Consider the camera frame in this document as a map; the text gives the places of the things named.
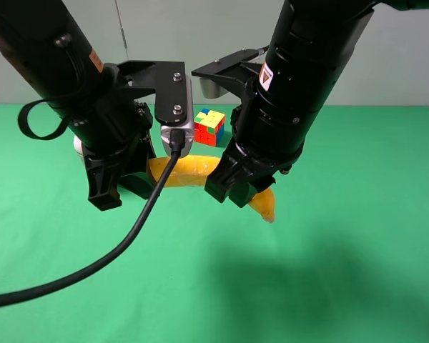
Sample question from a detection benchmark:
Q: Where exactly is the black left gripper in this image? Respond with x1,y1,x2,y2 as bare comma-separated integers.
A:
48,64,157,211

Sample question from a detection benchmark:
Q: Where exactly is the black strap loop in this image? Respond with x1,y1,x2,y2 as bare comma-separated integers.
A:
17,99,71,141

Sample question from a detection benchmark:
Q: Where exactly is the multicoloured puzzle cube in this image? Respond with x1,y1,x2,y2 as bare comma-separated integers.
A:
194,108,226,146

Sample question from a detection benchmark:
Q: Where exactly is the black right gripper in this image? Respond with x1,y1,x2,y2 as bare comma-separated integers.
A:
204,91,320,208

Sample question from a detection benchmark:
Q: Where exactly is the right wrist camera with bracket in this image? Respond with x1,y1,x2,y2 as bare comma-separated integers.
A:
192,46,268,99

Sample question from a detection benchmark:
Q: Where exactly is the white plastic bottle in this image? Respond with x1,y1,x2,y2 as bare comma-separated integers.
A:
73,136,85,165

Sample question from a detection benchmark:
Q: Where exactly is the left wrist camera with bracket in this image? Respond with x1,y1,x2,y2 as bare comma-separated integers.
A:
117,61,194,157

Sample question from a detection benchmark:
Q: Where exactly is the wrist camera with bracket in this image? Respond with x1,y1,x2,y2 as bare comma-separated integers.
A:
117,61,194,157
192,46,268,99

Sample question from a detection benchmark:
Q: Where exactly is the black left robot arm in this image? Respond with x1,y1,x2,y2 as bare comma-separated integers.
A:
0,1,155,211

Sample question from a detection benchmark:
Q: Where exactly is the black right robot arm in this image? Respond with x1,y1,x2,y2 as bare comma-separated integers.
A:
205,1,375,207

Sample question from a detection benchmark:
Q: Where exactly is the yellow banana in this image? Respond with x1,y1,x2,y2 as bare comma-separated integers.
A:
149,155,275,223

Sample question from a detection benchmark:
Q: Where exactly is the black left camera cable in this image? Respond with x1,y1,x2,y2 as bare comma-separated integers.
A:
0,129,187,310

